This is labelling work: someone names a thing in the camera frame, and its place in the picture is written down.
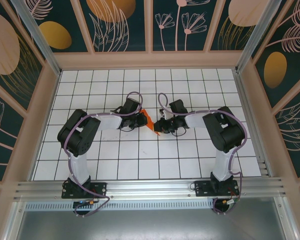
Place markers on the orange cloth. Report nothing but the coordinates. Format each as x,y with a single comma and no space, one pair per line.
149,117

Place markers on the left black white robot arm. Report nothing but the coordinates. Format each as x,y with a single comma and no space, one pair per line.
77,135

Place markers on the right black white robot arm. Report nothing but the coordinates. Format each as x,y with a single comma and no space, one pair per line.
225,132

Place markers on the right small circuit board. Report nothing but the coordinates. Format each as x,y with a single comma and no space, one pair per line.
230,201

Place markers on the small circuit board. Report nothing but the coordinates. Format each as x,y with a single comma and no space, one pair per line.
83,202
230,201

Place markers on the grey metal panel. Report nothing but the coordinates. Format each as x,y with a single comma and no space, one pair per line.
150,225

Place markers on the left small circuit board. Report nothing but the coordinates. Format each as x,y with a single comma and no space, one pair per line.
83,202

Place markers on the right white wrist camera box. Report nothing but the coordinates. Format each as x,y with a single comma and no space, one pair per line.
168,115

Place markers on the long aluminium mounting rail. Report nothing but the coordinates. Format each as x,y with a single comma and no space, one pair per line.
150,186

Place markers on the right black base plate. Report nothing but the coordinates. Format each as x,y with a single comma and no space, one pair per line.
202,188

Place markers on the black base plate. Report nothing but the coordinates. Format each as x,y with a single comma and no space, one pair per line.
202,188
100,188

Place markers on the aluminium side rail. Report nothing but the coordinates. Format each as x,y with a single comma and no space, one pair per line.
250,120

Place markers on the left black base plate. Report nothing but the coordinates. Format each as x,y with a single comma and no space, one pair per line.
100,188

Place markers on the aluminium frame post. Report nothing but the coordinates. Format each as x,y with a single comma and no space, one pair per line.
257,32
37,32

